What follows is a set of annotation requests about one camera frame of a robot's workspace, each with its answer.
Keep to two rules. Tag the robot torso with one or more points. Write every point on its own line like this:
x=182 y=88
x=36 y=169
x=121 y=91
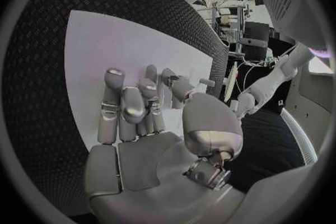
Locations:
x=307 y=102

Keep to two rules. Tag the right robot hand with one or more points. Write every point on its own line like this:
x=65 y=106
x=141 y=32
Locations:
x=147 y=165

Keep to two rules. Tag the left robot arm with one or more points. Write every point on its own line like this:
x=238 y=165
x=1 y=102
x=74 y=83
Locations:
x=273 y=79

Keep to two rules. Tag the white task board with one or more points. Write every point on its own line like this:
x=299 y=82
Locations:
x=118 y=43

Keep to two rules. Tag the dark computer monitor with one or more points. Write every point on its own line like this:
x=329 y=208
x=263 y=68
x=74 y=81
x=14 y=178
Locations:
x=256 y=31

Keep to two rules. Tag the metal frame rack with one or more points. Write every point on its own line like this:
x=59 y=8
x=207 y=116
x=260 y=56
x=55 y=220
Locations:
x=238 y=26

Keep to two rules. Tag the grey peg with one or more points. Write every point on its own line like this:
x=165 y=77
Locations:
x=206 y=82

